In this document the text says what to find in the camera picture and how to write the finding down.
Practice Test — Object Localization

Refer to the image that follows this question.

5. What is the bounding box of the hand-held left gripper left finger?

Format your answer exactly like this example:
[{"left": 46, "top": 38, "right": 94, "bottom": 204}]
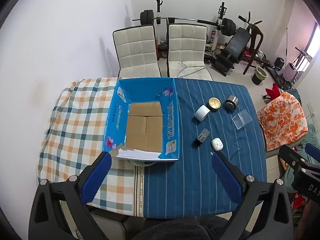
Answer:
[{"left": 29, "top": 151, "right": 112, "bottom": 240}]

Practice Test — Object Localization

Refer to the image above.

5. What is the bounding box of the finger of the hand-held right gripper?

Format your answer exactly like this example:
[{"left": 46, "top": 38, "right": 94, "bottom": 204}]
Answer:
[
  {"left": 304, "top": 143, "right": 320, "bottom": 158},
  {"left": 279, "top": 144, "right": 320, "bottom": 173}
]

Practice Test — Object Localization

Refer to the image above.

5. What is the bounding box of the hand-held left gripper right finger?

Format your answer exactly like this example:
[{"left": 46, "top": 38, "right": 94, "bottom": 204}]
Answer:
[{"left": 211, "top": 152, "right": 293, "bottom": 240}]

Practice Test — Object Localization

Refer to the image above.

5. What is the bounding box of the white round earbud case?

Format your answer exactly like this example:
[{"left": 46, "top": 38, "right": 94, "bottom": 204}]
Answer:
[{"left": 211, "top": 138, "right": 225, "bottom": 152}]

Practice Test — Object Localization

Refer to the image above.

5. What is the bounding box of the dark grey power adapter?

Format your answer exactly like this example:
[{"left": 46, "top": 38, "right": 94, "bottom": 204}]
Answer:
[{"left": 194, "top": 129, "right": 210, "bottom": 147}]

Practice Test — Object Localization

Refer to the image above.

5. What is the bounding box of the clear acrylic stand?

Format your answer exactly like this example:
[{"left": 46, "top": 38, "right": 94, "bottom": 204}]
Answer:
[{"left": 232, "top": 110, "right": 252, "bottom": 130}]

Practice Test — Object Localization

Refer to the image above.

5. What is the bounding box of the white tape roll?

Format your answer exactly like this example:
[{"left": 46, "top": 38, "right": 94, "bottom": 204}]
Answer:
[{"left": 194, "top": 105, "right": 212, "bottom": 122}]

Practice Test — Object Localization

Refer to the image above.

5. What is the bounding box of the blue cardboard box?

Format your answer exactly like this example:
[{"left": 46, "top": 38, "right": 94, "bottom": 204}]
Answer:
[{"left": 102, "top": 77, "right": 180, "bottom": 161}]

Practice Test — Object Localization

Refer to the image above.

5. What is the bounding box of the silver metal cup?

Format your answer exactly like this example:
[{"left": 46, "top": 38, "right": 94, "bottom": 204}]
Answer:
[{"left": 223, "top": 95, "right": 240, "bottom": 112}]

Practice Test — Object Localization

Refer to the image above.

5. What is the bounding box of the blue striped cloth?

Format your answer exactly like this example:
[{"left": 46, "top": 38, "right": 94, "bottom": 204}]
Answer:
[{"left": 134, "top": 77, "right": 267, "bottom": 218}]

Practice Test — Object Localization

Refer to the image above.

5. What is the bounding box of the orange floral cushion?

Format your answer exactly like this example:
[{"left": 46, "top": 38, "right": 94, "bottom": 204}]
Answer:
[{"left": 257, "top": 92, "right": 308, "bottom": 152}]

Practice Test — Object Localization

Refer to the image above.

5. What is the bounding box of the dark fleece clothing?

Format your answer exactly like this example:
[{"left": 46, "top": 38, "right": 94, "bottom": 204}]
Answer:
[{"left": 144, "top": 216, "right": 230, "bottom": 240}]

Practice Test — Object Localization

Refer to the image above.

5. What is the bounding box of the red cloth item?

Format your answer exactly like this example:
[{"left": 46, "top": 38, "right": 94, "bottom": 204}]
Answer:
[{"left": 265, "top": 84, "right": 281, "bottom": 101}]

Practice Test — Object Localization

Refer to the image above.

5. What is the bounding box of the black exercise machine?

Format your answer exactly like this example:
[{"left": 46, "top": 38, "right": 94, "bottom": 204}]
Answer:
[{"left": 287, "top": 46, "right": 313, "bottom": 85}]

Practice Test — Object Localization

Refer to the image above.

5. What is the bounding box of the brown wooden chair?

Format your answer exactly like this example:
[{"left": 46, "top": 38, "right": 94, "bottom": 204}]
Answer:
[{"left": 242, "top": 24, "right": 264, "bottom": 75}]

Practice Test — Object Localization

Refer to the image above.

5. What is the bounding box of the black weight bench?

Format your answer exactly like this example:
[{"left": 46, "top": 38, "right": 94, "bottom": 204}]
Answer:
[{"left": 211, "top": 27, "right": 252, "bottom": 77}]

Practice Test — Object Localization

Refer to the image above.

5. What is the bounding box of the white padded chair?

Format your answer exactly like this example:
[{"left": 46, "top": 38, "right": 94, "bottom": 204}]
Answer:
[
  {"left": 166, "top": 23, "right": 214, "bottom": 81},
  {"left": 112, "top": 25, "right": 162, "bottom": 78}
]

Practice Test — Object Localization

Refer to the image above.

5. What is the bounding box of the barbell with black plates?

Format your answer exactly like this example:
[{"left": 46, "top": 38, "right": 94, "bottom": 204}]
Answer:
[{"left": 132, "top": 9, "right": 237, "bottom": 37}]

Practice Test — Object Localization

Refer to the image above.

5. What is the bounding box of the white barbell rack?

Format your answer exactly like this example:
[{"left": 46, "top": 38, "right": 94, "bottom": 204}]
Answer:
[{"left": 152, "top": 0, "right": 227, "bottom": 60}]

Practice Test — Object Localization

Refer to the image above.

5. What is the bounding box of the wire clothes hanger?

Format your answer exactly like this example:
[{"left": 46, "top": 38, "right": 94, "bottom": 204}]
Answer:
[{"left": 176, "top": 60, "right": 207, "bottom": 78}]

